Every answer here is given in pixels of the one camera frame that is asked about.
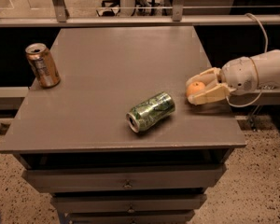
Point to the grey metal railing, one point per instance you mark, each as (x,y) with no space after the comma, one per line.
(82,13)

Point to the grey drawer cabinet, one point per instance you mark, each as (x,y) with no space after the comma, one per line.
(81,123)

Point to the bottom grey drawer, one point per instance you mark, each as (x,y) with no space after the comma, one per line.
(145,217)

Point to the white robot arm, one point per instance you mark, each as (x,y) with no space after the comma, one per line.
(268,69)

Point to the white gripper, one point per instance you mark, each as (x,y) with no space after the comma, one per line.
(239,75)

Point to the black office chair base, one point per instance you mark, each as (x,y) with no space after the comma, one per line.
(108,8)

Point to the grey drawer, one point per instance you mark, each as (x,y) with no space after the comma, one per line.
(129,204)
(145,217)
(125,178)

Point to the middle grey drawer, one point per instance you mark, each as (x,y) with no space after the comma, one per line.
(129,204)

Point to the top grey drawer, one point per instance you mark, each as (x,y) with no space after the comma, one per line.
(125,178)

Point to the brown soda can upright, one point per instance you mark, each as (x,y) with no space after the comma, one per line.
(43,65)

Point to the orange fruit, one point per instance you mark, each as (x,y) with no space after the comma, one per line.
(194,87)

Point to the green soda can lying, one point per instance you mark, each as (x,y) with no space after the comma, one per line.
(148,113)

